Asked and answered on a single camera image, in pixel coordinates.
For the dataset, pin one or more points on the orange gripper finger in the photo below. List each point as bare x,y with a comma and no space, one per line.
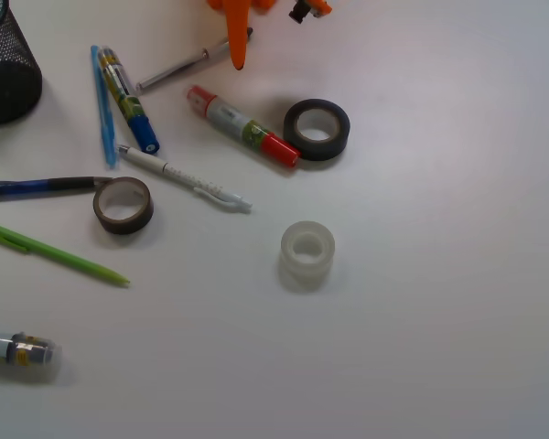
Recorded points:
236,13

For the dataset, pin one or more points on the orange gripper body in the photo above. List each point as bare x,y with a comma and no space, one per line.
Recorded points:
260,4

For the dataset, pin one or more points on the black electrical tape roll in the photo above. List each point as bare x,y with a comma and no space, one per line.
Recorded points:
318,129

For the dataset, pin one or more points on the brown tape roll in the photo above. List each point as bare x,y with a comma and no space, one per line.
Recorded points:
123,206

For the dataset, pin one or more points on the clear tape roll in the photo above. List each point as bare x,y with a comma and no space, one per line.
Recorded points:
307,251

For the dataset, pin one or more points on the silver metal pen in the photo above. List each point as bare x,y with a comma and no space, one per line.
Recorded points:
203,58

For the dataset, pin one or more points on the light blue ballpoint pen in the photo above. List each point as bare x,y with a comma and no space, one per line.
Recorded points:
106,118

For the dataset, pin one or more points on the white retractable pen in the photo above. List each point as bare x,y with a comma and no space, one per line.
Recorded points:
211,191

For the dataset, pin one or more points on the black mesh pen holder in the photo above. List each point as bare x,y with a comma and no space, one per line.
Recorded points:
20,76

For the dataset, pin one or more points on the dark blue black pen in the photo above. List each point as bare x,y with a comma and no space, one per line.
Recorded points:
10,189

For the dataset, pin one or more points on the red cap whiteboard marker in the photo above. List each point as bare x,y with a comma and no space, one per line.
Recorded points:
240,127

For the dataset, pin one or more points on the blue cap whiteboard marker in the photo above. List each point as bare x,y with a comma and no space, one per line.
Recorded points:
124,95

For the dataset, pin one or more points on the green mechanical pencil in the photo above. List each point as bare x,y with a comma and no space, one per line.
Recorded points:
24,244

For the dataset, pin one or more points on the black cap whiteboard marker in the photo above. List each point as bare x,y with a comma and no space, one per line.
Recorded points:
29,358

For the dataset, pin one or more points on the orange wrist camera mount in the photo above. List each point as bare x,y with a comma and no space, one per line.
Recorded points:
303,8

